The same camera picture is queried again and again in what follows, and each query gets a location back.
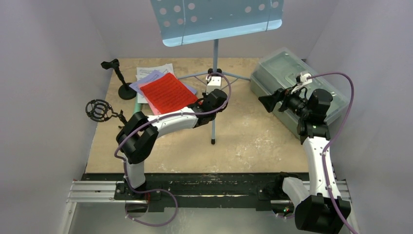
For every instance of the black tripod mic stand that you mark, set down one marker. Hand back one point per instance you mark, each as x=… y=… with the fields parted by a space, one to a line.
x=99 y=110

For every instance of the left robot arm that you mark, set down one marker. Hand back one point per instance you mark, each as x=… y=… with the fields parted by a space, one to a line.
x=138 y=136

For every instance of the white sheet music page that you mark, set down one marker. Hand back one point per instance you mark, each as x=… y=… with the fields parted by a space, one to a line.
x=143 y=71
x=141 y=99

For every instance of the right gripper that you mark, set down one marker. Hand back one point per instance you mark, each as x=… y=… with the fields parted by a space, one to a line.
x=282 y=100

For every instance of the red paper sheet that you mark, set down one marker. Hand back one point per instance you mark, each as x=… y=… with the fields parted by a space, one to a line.
x=167 y=94

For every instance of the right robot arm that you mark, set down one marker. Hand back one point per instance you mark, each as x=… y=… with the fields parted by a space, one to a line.
x=320 y=208

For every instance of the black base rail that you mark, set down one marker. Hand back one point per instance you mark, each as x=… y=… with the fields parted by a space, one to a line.
x=259 y=191

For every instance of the teal toy microphone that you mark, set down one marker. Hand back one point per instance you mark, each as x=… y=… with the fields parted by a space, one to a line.
x=137 y=108

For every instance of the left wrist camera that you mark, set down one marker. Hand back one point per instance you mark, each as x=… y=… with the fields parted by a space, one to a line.
x=212 y=83

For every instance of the pink sheet music page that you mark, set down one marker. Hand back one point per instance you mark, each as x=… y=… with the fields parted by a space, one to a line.
x=154 y=110

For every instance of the black round-base mic stand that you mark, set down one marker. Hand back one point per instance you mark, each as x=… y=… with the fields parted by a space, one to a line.
x=125 y=92

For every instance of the blue music stand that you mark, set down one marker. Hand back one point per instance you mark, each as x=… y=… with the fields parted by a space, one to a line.
x=183 y=22

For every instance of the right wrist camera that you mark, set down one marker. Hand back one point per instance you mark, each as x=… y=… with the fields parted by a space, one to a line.
x=302 y=80

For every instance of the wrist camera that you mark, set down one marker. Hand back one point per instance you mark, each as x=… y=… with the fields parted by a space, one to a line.
x=302 y=80
x=212 y=83

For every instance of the translucent green storage box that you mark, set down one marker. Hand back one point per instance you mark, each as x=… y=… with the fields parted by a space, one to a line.
x=280 y=69

